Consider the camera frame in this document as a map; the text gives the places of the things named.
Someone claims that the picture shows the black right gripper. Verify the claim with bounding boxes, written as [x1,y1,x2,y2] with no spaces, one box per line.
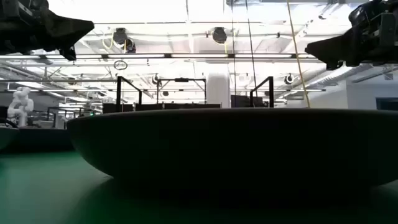
[304,12,398,68]

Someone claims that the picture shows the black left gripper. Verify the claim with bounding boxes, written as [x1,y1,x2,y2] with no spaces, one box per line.
[0,6,95,56]

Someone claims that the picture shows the dark grey round plate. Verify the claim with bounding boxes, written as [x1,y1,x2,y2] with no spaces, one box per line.
[17,128,74,154]

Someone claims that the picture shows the black round plate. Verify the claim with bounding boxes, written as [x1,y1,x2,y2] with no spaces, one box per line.
[66,107,398,191]

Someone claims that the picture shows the white square pillar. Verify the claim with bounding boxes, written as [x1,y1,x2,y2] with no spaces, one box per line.
[206,72,231,108]

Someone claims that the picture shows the black low partition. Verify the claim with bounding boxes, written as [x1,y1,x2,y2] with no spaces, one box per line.
[102,103,222,114]

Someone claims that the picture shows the long ceiling light strip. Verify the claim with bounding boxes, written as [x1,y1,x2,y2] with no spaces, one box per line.
[0,53,315,60]

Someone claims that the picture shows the green table mat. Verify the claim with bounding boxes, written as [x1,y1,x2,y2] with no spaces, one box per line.
[0,150,398,224]

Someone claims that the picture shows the yellow cable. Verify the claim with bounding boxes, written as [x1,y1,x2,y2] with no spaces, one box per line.
[285,0,312,109]

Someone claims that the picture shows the hanging cable loop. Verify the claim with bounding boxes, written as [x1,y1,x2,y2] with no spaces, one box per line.
[113,59,129,72]

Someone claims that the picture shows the black angled metal bracket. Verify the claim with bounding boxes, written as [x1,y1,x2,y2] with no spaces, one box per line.
[116,75,143,113]
[249,75,275,108]

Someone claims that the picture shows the long black cable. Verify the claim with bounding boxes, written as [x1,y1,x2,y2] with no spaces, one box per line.
[245,0,259,99]

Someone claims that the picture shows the thin black hanging cable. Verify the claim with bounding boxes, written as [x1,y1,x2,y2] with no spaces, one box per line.
[230,0,238,108]

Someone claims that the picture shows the black gantry frame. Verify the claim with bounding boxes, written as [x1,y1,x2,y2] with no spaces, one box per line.
[156,77,208,105]

